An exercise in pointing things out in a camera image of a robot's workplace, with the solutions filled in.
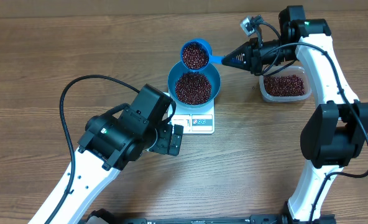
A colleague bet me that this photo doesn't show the blue metal bowl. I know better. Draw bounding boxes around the blue metal bowl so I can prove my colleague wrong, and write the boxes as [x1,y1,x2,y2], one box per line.
[167,62,221,102]

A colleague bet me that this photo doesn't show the blue plastic measuring scoop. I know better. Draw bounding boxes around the blue plastic measuring scoop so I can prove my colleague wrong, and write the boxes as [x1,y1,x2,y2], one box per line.
[180,39,223,72]

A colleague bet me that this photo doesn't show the red adzuki beans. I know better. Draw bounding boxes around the red adzuki beans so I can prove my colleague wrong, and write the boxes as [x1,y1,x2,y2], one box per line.
[264,75,305,96]

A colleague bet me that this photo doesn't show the red beans in bowl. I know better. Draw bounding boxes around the red beans in bowl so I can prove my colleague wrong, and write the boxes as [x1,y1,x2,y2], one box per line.
[175,72,211,105]

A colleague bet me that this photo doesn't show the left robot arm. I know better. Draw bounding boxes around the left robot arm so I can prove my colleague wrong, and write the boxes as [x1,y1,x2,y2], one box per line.
[30,85,183,223]

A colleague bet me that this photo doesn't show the white digital kitchen scale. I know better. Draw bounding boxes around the white digital kitchen scale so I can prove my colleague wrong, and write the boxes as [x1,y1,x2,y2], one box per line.
[165,92,216,134]

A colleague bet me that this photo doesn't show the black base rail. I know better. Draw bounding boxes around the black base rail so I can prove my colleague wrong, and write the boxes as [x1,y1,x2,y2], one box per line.
[84,208,337,224]

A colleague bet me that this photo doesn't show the red beans in scoop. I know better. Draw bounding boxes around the red beans in scoop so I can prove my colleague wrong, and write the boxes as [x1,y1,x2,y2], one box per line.
[182,42,209,70]

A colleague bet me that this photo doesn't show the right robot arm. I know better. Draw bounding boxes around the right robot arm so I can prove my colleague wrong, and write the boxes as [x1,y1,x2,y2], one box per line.
[221,6,368,223]

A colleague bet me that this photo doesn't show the clear plastic food container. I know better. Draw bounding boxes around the clear plastic food container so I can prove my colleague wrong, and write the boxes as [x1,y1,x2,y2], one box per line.
[259,65,311,103]

